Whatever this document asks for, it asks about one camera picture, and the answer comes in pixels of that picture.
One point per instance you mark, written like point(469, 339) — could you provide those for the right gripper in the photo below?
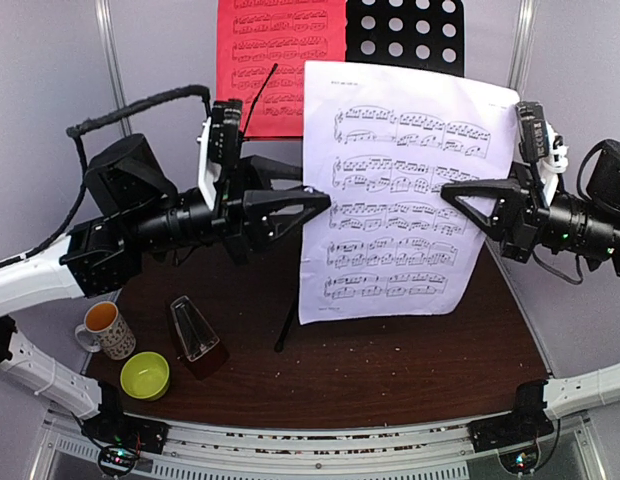
point(516, 211)

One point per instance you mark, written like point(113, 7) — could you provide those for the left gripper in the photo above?
point(248, 198)

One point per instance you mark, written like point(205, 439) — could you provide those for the white sheet music page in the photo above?
point(382, 142)

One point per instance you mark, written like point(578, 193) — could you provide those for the red sheet music page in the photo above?
point(262, 48)

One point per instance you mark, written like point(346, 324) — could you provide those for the wooden metronome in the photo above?
point(197, 345)

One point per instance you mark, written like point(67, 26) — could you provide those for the black music stand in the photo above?
point(427, 35)

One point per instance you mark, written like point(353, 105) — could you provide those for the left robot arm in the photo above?
point(141, 212)

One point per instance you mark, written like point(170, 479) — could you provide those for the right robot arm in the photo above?
point(587, 225)

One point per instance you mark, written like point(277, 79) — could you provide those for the patterned mug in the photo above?
point(105, 330)

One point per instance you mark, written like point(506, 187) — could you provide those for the green bowl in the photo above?
point(145, 376)

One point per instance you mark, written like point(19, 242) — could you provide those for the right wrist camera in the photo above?
point(540, 143)

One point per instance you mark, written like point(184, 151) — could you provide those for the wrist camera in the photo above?
point(218, 146)
point(540, 143)

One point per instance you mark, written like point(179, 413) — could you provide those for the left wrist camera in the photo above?
point(218, 146)

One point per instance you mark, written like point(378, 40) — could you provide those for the right aluminium frame post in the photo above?
point(522, 46)

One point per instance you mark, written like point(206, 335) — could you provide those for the aluminium frame post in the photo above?
point(522, 46)
point(108, 41)

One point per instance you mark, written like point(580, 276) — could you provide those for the left aluminium frame post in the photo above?
point(108, 41)

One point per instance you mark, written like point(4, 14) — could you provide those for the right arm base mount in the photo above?
point(524, 438)

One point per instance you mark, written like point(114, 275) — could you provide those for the front aluminium rail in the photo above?
point(434, 450)

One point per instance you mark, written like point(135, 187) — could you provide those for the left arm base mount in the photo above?
point(121, 438)

